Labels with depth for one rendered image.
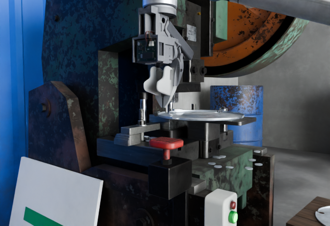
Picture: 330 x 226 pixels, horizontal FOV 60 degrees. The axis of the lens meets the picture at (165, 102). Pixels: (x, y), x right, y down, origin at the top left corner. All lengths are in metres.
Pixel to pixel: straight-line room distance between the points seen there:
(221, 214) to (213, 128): 0.35
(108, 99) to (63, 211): 0.41
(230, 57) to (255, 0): 0.60
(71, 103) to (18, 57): 0.90
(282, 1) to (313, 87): 3.52
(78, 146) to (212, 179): 0.47
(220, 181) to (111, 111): 0.46
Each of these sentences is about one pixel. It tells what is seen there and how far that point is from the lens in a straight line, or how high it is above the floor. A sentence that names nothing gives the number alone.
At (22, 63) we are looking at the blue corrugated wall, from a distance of 1.92.
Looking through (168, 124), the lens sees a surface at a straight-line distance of 0.97.
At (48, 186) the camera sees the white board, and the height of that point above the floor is 0.52.
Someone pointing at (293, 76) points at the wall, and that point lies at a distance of 4.26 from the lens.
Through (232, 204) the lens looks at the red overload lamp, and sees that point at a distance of 0.71.
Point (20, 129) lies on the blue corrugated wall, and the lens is 1.92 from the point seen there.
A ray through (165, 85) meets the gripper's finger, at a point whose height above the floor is 0.88.
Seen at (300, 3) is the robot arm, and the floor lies 1.07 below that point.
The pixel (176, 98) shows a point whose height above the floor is 0.84.
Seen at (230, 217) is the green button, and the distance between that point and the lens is 0.72.
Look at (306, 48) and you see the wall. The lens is 4.26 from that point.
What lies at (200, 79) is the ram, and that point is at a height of 0.90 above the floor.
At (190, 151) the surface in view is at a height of 0.68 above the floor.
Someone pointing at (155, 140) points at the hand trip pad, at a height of 0.76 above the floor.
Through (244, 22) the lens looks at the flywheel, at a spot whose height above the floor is 1.16.
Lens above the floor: 0.89
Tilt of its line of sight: 3 degrees down
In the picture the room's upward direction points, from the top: straight up
